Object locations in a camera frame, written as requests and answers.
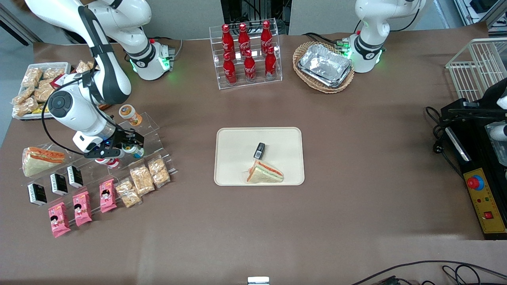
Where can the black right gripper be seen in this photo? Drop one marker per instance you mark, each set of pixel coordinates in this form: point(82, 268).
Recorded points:
point(123, 138)

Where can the green gum bottle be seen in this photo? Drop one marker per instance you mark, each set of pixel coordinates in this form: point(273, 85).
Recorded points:
point(137, 153)

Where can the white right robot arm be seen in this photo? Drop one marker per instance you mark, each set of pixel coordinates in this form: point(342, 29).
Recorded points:
point(107, 71)

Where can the orange gum bottle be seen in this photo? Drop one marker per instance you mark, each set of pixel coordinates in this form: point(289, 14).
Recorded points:
point(130, 114)

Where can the red gum bottle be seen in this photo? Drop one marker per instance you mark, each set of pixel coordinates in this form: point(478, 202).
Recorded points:
point(111, 162)

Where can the beige plastic tray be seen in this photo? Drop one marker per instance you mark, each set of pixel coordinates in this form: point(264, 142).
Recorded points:
point(237, 158)

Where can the white snack tray black base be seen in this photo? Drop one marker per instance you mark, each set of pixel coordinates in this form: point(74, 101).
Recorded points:
point(61, 65)

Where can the clear acrylic stepped shelf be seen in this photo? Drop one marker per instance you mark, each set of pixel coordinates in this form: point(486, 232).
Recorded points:
point(152, 130)

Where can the rice crispy bar pack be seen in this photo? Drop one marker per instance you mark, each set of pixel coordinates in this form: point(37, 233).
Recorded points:
point(141, 180)
point(127, 194)
point(158, 172)

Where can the pink cartoon snack pack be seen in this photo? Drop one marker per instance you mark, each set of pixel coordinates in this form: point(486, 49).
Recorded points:
point(58, 219)
point(82, 209)
point(107, 196)

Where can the black wrapped rice ball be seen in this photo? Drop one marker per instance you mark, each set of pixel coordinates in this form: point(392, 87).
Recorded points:
point(37, 194)
point(259, 150)
point(58, 184)
point(74, 177)

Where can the bagged crispy snack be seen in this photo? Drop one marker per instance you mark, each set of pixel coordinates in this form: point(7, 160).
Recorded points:
point(31, 75)
point(25, 107)
point(41, 93)
point(23, 95)
point(53, 73)
point(83, 66)

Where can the red cookie box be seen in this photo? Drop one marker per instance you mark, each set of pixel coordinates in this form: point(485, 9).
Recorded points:
point(58, 82)

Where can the large wrapped triangle sandwich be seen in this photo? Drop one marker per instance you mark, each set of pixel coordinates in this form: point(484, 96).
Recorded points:
point(37, 162)

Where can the yellow snack packet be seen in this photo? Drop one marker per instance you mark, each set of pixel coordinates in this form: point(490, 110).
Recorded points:
point(38, 111)

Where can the red cola bottle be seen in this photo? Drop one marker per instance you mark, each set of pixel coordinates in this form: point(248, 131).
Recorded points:
point(243, 37)
point(271, 63)
point(249, 67)
point(266, 35)
point(229, 71)
point(226, 39)

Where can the small wrapped triangle sandwich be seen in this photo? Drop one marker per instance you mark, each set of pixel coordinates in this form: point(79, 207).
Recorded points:
point(263, 174)

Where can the clear acrylic bottle rack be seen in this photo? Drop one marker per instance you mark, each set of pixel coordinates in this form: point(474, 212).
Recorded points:
point(255, 81)

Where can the black background equipment rack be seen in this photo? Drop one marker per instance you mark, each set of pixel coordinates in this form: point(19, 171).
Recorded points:
point(237, 8)

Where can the small white device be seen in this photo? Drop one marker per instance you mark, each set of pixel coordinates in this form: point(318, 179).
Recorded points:
point(258, 281)

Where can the wicker basket with foil trays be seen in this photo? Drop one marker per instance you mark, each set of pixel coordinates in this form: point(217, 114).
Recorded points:
point(324, 89)

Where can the stacked foil containers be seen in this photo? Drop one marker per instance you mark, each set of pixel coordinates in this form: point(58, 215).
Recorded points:
point(325, 65)

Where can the black control box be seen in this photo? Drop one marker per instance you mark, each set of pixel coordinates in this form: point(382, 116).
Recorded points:
point(475, 134)

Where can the yellow control panel red button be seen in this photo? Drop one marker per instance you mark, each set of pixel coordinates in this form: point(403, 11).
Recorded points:
point(485, 202)

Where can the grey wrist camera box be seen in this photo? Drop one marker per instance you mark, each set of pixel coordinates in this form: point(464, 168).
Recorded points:
point(103, 152)

